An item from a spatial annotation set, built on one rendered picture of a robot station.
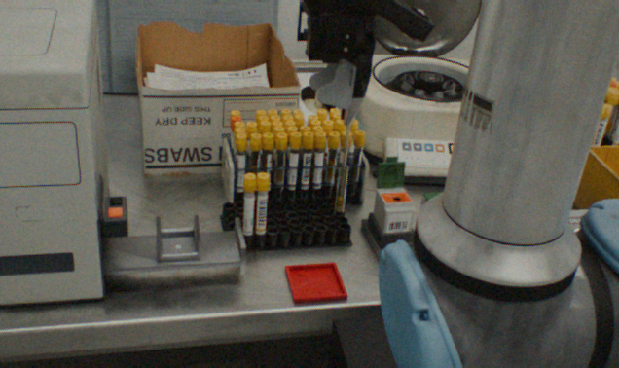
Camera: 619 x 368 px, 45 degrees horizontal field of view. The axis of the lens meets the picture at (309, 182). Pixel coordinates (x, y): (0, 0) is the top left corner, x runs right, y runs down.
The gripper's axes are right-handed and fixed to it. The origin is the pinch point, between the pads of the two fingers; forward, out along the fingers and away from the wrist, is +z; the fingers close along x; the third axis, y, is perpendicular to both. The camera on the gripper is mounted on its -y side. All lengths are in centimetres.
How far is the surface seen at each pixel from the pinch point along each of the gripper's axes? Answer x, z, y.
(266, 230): 3.1, 15.8, 11.0
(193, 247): 8.3, 14.2, 21.2
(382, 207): 5.6, 11.5, -4.3
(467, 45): -51, 10, -40
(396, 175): 2.1, 8.7, -7.0
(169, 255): 11.1, 13.1, 24.2
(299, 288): 13.3, 18.0, 8.4
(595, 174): 1.0, 10.8, -38.9
